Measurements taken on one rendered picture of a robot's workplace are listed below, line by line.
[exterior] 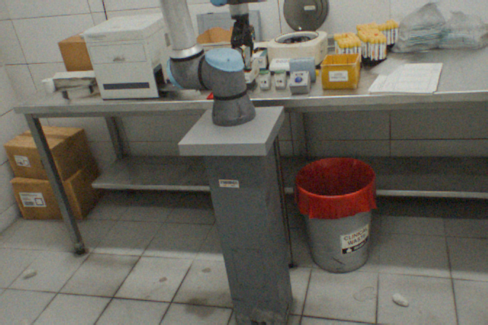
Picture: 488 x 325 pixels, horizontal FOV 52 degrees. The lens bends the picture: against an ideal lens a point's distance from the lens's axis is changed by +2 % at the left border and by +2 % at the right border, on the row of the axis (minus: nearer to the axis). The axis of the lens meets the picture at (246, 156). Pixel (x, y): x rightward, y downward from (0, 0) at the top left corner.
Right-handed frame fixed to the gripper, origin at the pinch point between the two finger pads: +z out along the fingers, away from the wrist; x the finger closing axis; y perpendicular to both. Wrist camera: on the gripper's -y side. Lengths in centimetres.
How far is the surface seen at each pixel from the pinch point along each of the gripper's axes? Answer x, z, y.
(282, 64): -10.5, 6.0, 18.5
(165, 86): 35.8, 6.3, -4.1
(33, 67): 150, 13, 54
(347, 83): -40.8, 8.0, -3.5
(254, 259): -9, 60, -48
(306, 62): -24.4, 1.1, 4.1
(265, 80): -7.9, 6.2, -0.7
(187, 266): 41, 98, -13
